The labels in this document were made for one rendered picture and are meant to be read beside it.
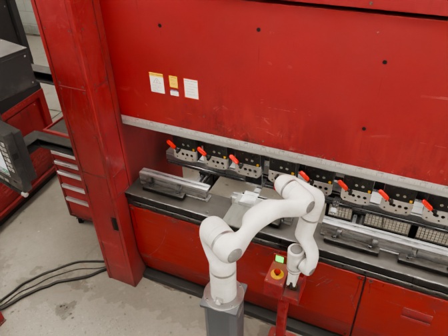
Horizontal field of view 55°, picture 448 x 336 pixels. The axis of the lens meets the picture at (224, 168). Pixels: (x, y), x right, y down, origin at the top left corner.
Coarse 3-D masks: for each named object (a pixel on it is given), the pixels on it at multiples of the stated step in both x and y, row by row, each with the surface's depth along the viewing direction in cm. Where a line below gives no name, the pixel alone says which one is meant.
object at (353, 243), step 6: (330, 234) 245; (324, 240) 243; (330, 240) 241; (336, 240) 241; (342, 240) 241; (348, 240) 241; (354, 240) 240; (342, 246) 240; (348, 246) 238; (354, 246) 237; (360, 246) 237; (366, 246) 237; (366, 252) 235; (372, 252) 234; (378, 252) 233
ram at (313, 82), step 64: (128, 0) 213; (192, 0) 199; (256, 0) 189; (128, 64) 236; (192, 64) 219; (256, 64) 204; (320, 64) 191; (384, 64) 180; (192, 128) 243; (256, 128) 225; (320, 128) 209; (384, 128) 196
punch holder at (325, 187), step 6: (306, 168) 226; (312, 168) 224; (318, 168) 223; (306, 174) 228; (312, 174) 226; (318, 174) 225; (324, 174) 223; (330, 174) 222; (318, 180) 227; (324, 180) 225; (330, 180) 224; (318, 186) 229; (324, 186) 227; (330, 186) 225; (324, 192) 229; (330, 192) 228
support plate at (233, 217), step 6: (240, 198) 257; (234, 204) 253; (234, 210) 249; (240, 210) 248; (246, 210) 248; (228, 216) 245; (234, 216) 244; (240, 216) 244; (228, 222) 241; (234, 222) 241; (240, 222) 241
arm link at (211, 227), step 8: (216, 216) 186; (208, 224) 180; (216, 224) 179; (224, 224) 180; (200, 232) 183; (208, 232) 178; (216, 232) 176; (208, 240) 178; (208, 248) 185; (208, 256) 185; (216, 264) 184; (224, 264) 184; (232, 264) 185; (216, 272) 185; (224, 272) 184; (232, 272) 186
